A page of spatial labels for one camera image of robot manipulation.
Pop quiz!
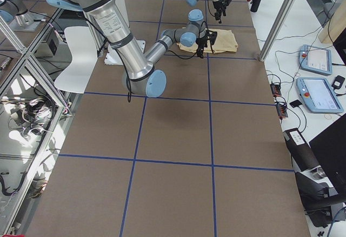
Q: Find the aluminium frame post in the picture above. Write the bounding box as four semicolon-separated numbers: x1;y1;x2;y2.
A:
258;0;295;62

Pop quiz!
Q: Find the far blue teach pendant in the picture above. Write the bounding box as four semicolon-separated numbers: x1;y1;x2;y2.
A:
298;44;332;76

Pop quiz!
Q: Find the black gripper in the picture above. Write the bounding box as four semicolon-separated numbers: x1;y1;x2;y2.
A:
196;30;209;58
212;0;227;23

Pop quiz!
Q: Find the black monitor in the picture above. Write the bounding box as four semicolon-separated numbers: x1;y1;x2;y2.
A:
309;115;345;194

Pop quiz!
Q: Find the cream long-sleeve printed t-shirt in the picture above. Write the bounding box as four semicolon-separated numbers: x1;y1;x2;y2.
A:
177;28;239;54

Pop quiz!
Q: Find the black power adapter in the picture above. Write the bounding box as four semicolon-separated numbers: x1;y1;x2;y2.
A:
331;75;345;90

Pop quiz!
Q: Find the blue teach pendant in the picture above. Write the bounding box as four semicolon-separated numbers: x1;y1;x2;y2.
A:
296;77;344;114
298;44;332;76

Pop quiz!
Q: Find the orange black usb hub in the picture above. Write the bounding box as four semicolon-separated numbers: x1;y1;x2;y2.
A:
275;102;288;120
270;83;282;97

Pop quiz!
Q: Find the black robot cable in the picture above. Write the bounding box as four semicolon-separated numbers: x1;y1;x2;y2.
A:
127;20;209;103

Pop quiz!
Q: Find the white plastic chair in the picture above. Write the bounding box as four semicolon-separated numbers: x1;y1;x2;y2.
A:
54;26;98;94

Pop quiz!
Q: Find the near blue teach pendant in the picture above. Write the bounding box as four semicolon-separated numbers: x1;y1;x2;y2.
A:
296;77;344;114

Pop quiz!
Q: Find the aluminium frame rack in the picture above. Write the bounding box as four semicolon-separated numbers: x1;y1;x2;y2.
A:
0;4;109;236

